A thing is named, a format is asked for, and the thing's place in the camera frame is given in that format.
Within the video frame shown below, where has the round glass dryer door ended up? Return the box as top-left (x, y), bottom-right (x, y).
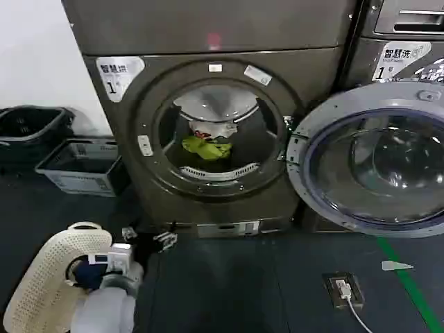
top-left (285, 82), bottom-right (444, 239)

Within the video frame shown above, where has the grey plastic crate basket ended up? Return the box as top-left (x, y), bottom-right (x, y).
top-left (34, 138), bottom-right (131, 198)

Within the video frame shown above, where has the green floor tape line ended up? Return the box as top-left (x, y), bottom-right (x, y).
top-left (375, 235), bottom-right (444, 333)

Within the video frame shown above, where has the cream perforated laundry basket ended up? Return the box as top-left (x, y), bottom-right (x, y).
top-left (1, 221), bottom-right (114, 333)

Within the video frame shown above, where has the dark plastic basket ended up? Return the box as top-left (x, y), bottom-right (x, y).
top-left (0, 105), bottom-right (76, 168)

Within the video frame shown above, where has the dark blue garment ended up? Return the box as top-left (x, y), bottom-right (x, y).
top-left (74, 262), bottom-right (105, 289)

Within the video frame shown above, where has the white plug with cable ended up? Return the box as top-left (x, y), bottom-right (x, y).
top-left (334, 278), bottom-right (375, 333)

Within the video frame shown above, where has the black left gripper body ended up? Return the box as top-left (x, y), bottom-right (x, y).
top-left (131, 233), bottom-right (161, 265)

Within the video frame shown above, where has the green garment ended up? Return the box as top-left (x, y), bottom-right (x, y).
top-left (181, 135), bottom-right (234, 162)

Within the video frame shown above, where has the white tape arrow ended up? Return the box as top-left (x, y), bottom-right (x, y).
top-left (381, 260), bottom-right (415, 272)

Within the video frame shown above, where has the floor outlet box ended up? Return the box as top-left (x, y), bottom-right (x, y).
top-left (321, 271), bottom-right (367, 310)

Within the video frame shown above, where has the grey front-load dryer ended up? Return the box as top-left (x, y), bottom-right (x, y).
top-left (61, 0), bottom-right (352, 240)

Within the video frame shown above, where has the white printed garment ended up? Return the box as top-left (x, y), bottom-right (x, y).
top-left (187, 119), bottom-right (239, 140)

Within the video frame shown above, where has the grey dryer with drawer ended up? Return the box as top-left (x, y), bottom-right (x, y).
top-left (300, 0), bottom-right (444, 234)

